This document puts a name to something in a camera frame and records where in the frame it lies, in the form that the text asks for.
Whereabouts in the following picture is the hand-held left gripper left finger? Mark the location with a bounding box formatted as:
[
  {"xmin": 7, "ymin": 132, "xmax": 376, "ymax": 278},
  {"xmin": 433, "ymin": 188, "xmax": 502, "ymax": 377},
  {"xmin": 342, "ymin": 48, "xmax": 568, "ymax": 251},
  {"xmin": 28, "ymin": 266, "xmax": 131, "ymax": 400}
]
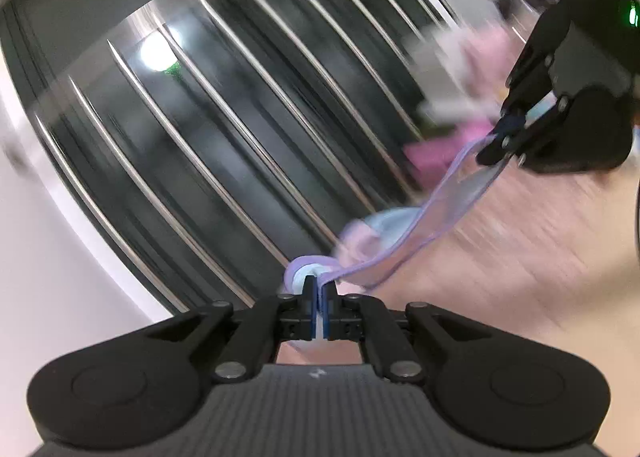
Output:
[{"xmin": 146, "ymin": 276, "xmax": 320, "ymax": 385}]

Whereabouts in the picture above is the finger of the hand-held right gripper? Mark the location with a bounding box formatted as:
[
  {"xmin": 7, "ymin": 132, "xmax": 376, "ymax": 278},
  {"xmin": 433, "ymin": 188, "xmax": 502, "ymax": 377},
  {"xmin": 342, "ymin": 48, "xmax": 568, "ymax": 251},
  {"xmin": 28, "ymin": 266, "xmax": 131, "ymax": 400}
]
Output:
[
  {"xmin": 475, "ymin": 96, "xmax": 574, "ymax": 168},
  {"xmin": 499, "ymin": 3, "xmax": 572, "ymax": 137}
]

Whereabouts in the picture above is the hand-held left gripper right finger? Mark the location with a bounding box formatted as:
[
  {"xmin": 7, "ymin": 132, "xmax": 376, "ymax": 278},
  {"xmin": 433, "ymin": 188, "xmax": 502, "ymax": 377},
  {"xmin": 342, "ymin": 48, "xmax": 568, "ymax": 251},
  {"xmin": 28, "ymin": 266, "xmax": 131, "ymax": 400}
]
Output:
[{"xmin": 320, "ymin": 282, "xmax": 493, "ymax": 384}]

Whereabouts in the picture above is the light blue pink purple-trimmed garment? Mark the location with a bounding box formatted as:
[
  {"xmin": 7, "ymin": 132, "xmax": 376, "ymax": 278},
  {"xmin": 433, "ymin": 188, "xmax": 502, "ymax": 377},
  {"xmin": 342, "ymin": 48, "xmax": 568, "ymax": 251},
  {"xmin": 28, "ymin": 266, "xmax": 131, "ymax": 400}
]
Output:
[{"xmin": 283, "ymin": 92, "xmax": 557, "ymax": 299}]

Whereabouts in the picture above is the magenta garment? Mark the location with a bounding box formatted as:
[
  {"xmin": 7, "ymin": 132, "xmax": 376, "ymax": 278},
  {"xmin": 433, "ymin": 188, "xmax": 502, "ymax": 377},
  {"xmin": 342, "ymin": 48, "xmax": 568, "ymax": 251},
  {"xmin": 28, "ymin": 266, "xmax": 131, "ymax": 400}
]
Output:
[{"xmin": 404, "ymin": 120, "xmax": 501, "ymax": 183}]

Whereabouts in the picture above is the pale pink garment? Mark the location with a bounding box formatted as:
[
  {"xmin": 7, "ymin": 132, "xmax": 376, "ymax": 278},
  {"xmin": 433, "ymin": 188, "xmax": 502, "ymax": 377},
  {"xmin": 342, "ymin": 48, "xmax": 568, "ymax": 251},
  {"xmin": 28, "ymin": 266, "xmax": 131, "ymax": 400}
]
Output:
[{"xmin": 450, "ymin": 22, "xmax": 531, "ymax": 103}]

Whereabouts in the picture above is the salmon pink patterned blanket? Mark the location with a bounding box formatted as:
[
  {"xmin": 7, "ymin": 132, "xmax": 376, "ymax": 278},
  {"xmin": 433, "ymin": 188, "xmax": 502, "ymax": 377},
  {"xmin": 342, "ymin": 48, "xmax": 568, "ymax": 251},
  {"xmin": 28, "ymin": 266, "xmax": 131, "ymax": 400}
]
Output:
[{"xmin": 272, "ymin": 162, "xmax": 640, "ymax": 438}]

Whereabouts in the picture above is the dark slatted metal-strip panel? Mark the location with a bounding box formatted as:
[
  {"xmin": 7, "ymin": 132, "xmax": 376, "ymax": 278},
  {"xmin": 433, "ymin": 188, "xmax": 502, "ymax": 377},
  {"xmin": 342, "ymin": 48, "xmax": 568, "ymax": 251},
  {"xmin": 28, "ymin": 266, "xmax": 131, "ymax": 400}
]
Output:
[{"xmin": 0, "ymin": 0, "xmax": 451, "ymax": 318}]

